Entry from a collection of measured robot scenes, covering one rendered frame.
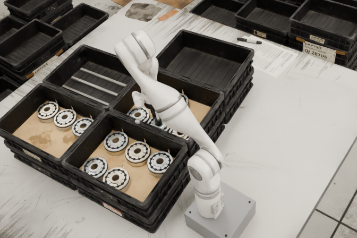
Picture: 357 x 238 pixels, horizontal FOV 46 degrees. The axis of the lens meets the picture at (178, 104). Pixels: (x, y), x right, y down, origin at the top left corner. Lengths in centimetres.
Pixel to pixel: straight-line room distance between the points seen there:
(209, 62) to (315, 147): 63
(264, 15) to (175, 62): 118
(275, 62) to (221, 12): 120
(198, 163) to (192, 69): 81
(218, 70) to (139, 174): 65
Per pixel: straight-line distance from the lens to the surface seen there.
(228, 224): 155
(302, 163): 182
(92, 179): 157
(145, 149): 169
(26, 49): 304
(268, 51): 229
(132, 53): 121
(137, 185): 163
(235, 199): 160
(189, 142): 159
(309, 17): 290
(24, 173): 201
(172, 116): 124
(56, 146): 186
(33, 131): 196
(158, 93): 123
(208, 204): 147
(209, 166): 129
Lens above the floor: 219
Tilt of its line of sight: 47 degrees down
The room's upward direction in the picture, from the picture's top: 10 degrees counter-clockwise
